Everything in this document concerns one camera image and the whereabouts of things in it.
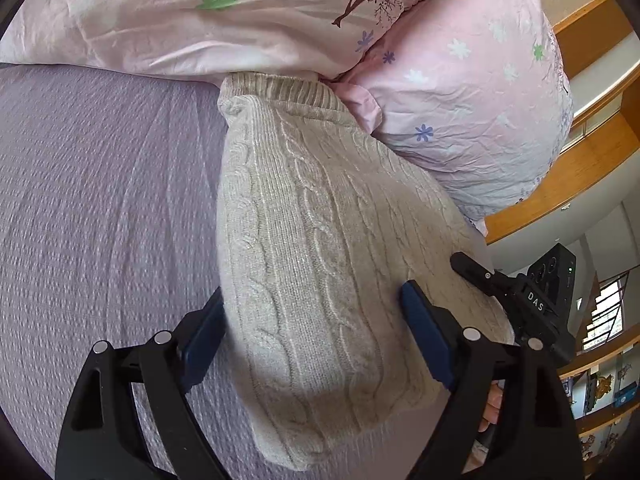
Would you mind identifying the wooden shelf with toys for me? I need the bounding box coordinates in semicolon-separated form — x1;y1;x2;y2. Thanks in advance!
559;325;639;479

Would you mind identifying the pink pillow with tree print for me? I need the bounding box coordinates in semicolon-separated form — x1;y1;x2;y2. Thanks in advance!
0;0;471;86

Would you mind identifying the person's right hand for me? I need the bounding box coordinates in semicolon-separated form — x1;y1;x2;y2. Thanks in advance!
478;382;503;432

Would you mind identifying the wooden headboard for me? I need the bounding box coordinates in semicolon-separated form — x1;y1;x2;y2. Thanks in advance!
487;0;639;245

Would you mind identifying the pink pillow with snowflake print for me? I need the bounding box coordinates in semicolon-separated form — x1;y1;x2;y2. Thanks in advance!
334;0;574;223

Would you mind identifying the beige cable-knit sweater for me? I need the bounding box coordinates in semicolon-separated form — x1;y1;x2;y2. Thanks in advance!
216;73;513;470

